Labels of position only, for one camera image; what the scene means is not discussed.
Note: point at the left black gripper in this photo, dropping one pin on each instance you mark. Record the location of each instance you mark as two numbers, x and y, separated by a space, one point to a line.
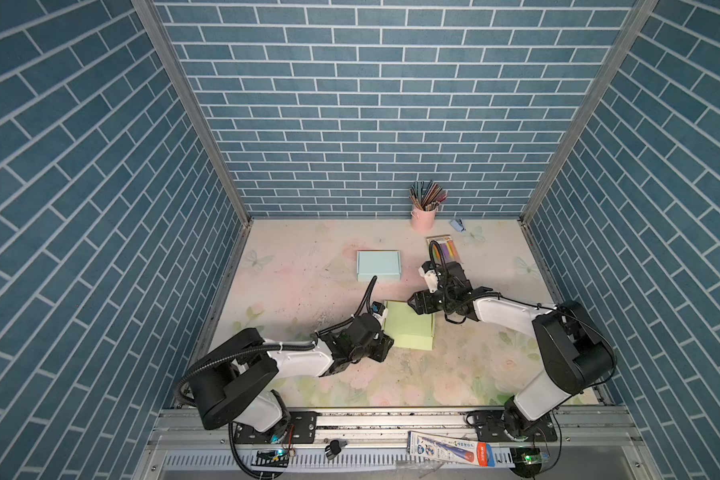
383 347

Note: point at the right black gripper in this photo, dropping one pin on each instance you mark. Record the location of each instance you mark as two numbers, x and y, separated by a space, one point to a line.
427 307

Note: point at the light green paper box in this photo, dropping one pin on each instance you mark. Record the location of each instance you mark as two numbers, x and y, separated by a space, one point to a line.
408 329

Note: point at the light blue paper box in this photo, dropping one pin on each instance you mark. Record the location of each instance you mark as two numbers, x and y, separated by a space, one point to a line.
385 265

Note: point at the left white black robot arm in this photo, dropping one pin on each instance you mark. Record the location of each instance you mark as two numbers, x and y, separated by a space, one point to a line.
231 384

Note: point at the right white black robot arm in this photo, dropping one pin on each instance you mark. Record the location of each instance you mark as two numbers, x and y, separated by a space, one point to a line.
574 354

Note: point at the pack of coloured markers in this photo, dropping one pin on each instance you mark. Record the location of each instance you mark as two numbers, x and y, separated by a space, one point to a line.
448 251

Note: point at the pink pencil cup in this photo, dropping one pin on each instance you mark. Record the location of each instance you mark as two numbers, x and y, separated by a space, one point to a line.
422 220

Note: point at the small black knob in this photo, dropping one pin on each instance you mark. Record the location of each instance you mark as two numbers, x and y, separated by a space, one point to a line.
333 449

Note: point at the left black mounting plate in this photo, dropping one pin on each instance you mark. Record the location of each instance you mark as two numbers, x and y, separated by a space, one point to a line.
297 427

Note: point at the black mounting plate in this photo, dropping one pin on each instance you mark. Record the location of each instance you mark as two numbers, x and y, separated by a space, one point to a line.
497 425
297 427

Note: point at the coloured pencils bundle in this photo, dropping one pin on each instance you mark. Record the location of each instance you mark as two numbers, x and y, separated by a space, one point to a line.
427 196

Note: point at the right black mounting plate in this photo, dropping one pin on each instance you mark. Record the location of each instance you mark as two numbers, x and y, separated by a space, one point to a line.
497 425

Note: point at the white red blue package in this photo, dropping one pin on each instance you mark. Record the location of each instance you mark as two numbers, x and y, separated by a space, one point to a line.
447 449

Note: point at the left green circuit board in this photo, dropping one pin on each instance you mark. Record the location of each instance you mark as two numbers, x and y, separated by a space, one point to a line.
271 459

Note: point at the right green lit device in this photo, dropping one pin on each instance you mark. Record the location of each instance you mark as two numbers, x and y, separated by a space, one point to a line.
528 462

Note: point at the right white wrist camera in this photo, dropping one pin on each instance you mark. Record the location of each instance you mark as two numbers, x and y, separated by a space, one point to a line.
428 272

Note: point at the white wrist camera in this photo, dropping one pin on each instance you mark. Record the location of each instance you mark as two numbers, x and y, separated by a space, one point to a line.
428 272
379 312

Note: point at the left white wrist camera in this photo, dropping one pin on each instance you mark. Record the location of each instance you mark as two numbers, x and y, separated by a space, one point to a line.
379 312

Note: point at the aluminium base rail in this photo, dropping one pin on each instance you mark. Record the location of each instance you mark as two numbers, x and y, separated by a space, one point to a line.
595 442

